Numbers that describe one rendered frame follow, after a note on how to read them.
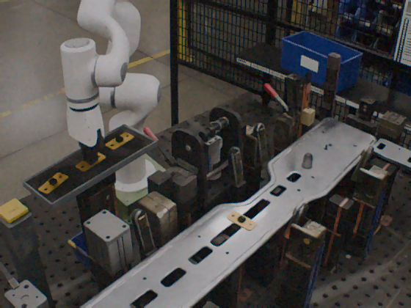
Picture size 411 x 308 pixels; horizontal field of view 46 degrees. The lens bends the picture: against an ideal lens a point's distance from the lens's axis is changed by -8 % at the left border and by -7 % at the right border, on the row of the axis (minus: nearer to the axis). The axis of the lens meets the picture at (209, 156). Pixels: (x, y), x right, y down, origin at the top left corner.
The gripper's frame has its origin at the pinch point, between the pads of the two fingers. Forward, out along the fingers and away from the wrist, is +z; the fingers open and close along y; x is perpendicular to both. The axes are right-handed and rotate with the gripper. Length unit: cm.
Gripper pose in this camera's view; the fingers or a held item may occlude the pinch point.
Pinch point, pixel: (89, 154)
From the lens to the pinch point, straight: 137.0
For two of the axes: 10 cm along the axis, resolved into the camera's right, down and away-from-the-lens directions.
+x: 6.1, -4.5, 6.6
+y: 8.0, 3.6, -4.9
